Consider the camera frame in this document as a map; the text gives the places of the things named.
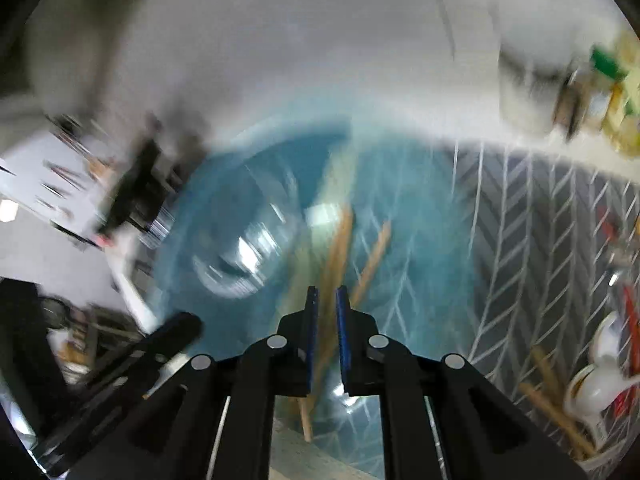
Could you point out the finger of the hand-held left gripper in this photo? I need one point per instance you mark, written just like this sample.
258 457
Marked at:
170 332

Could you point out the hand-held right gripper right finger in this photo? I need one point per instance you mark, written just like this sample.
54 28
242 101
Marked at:
343 340

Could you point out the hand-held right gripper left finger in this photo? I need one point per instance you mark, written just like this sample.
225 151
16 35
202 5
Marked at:
312 340

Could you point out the clear glass bowl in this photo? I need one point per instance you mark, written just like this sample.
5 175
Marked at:
240 270

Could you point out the blue translucent plastic tub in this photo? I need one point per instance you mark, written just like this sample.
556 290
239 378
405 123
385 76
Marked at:
415 210

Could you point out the black equipment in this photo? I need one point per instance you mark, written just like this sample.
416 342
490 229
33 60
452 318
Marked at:
137 185

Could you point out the white cluttered table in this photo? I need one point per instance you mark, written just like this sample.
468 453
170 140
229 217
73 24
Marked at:
45 180

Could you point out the wooden chopstick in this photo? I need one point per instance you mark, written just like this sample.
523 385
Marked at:
555 415
546 372

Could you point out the grey chevron placemat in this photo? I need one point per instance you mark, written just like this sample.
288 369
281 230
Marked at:
530 240

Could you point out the white ceramic spoon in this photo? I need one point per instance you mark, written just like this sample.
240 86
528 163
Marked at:
592 392
602 342

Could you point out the red utensil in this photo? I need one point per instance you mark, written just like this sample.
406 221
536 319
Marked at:
631 310

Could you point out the brown filled glass jar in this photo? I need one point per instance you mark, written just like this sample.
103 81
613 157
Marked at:
572 105

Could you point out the yellow oil bottle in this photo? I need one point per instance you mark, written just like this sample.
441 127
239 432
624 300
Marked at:
627 110

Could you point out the green lid spice bottle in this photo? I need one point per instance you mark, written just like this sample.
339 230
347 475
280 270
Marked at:
605 80

